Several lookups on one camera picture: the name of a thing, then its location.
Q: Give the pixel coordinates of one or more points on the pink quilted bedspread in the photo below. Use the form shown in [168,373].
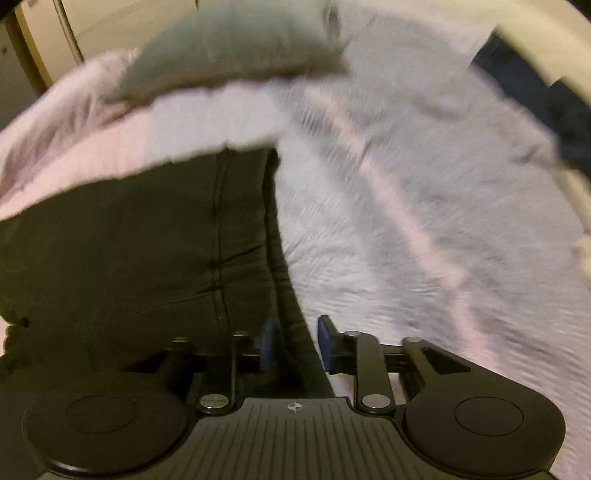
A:
[415,207]

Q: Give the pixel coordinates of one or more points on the grey pillow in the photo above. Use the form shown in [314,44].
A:
[221,50]

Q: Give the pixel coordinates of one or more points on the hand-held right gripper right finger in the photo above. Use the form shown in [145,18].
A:
[325,344]

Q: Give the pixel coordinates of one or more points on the cream panelled wardrobe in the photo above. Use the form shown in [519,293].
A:
[106,23]

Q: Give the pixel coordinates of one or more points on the dark blue clothes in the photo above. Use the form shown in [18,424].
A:
[531,87]

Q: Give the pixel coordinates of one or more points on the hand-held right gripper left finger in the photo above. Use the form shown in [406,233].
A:
[270,344]

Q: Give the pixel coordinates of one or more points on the black pants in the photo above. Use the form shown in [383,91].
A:
[138,254]

